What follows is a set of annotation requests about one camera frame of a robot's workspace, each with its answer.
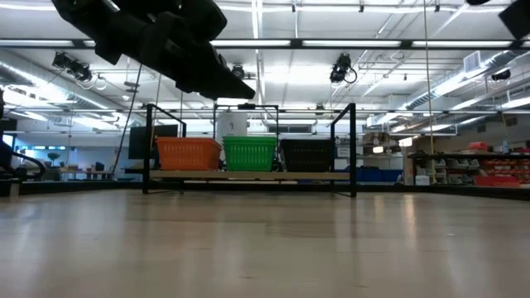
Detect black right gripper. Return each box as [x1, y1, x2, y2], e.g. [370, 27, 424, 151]
[499, 0, 530, 41]

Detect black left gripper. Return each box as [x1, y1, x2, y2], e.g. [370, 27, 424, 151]
[119, 0, 257, 100]

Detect white cylinder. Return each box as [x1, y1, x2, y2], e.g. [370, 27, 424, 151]
[216, 112, 248, 137]

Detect black monitor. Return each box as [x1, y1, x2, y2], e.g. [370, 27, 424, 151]
[128, 124, 179, 161]

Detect overhead light bar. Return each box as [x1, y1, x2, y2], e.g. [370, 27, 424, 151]
[0, 38, 530, 51]

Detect black ceiling device cluster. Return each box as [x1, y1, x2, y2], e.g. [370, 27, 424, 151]
[51, 51, 93, 83]

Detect storage rack with red bins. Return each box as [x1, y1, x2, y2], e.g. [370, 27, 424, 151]
[407, 140, 530, 198]

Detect blue storage bins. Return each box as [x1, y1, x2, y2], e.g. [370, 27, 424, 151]
[337, 167, 405, 183]

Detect black stand frame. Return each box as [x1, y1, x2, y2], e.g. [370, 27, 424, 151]
[213, 103, 281, 137]

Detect wooden shelf with black frame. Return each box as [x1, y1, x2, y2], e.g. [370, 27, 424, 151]
[142, 102, 358, 199]

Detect hanging black ceiling camera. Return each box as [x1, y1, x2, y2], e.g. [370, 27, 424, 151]
[330, 52, 358, 84]

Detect black aluminium table frame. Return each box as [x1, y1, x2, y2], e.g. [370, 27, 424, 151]
[0, 180, 530, 203]

